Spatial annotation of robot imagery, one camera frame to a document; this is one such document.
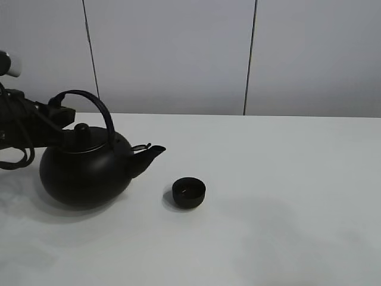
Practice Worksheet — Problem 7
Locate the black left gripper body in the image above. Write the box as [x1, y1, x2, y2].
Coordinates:
[1, 89, 48, 149]

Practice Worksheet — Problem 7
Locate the small black teacup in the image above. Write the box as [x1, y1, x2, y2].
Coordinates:
[172, 177, 206, 209]

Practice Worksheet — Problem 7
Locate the black round teapot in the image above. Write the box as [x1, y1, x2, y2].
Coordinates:
[39, 90, 166, 208]

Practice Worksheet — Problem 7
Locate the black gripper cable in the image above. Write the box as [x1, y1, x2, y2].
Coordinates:
[0, 83, 36, 170]

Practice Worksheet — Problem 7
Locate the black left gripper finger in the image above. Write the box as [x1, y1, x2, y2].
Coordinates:
[46, 98, 76, 127]
[35, 113, 74, 147]

